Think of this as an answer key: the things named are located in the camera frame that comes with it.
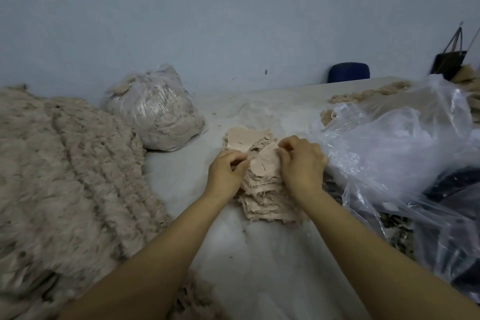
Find person's left forearm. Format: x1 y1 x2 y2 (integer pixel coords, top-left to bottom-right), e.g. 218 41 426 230
56 188 230 320

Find person's right hand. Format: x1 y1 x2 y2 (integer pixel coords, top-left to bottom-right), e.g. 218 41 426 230
275 135 329 201

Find stack of sorted beige pieces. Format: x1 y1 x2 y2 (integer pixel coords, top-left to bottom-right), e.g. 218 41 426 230
223 127 282 182

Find clear bag of beige scraps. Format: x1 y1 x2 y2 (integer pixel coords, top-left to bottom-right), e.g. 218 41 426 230
102 64 207 153

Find beige scrap strips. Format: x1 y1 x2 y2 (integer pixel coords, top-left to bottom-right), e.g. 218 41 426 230
168 274 226 320

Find blue chair back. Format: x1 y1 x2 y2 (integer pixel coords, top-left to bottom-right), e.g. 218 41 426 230
327 61 372 84

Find large pile beige fabric scraps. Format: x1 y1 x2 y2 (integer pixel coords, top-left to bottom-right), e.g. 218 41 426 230
0 85 174 320

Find person's left hand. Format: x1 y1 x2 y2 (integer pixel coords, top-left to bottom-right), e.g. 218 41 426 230
204 148 251 203

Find person's right forearm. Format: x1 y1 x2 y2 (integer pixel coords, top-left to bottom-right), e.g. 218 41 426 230
296 184 480 320

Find black handbag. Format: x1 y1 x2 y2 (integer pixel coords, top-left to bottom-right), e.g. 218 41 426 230
429 27 480 81

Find large clear plastic bag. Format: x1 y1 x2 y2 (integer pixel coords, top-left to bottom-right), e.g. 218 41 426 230
311 76 480 302

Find beige fur pile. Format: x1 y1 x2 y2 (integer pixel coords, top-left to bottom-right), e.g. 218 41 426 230
321 64 480 126

